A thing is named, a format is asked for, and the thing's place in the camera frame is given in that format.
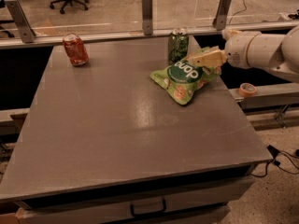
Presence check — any grey drawer front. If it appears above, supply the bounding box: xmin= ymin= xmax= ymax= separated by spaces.
xmin=16 ymin=175 xmax=254 ymax=224

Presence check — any black drawer handle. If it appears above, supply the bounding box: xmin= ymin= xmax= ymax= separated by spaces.
xmin=130 ymin=198 xmax=167 ymax=218

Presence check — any green soda can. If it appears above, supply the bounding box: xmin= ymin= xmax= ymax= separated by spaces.
xmin=168 ymin=28 xmax=189 ymax=64

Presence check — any middle metal bracket post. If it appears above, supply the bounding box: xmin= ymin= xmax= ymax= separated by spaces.
xmin=142 ymin=0 xmax=153 ymax=35

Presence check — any green rice chip bag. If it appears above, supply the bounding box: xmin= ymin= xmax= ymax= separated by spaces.
xmin=150 ymin=46 xmax=221 ymax=105

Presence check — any orange soda can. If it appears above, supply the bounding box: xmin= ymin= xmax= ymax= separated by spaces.
xmin=63 ymin=33 xmax=89 ymax=66

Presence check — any orange tape roll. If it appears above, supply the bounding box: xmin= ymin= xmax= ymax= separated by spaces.
xmin=238 ymin=83 xmax=257 ymax=97

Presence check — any black floor cable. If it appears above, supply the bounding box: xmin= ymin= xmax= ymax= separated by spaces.
xmin=250 ymin=145 xmax=299 ymax=178

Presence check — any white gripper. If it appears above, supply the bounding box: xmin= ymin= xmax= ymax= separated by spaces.
xmin=192 ymin=29 xmax=260 ymax=69

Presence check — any right metal bracket post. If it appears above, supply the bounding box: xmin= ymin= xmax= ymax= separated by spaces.
xmin=212 ymin=0 xmax=232 ymax=31

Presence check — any glass barrier panel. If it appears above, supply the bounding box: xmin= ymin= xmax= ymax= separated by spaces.
xmin=0 ymin=0 xmax=299 ymax=40

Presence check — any metal bracket post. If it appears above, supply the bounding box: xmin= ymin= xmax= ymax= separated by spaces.
xmin=142 ymin=0 xmax=153 ymax=35
xmin=5 ymin=0 xmax=36 ymax=43
xmin=212 ymin=0 xmax=232 ymax=31

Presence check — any left metal bracket post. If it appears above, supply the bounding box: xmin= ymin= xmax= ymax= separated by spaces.
xmin=5 ymin=0 xmax=36 ymax=43

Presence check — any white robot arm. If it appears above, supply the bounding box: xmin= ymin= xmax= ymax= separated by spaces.
xmin=192 ymin=26 xmax=299 ymax=83

